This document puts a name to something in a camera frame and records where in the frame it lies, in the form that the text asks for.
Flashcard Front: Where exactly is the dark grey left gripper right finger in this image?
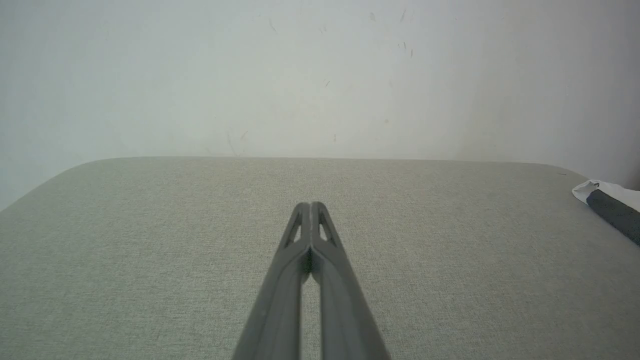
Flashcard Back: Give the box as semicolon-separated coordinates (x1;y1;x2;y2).
310;201;392;360

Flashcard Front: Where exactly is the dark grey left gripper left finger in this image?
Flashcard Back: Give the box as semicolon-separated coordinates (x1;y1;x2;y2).
232;201;312;360

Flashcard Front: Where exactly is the white shirt with black sleeves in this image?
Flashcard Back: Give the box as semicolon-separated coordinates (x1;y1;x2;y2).
572;179;640;247

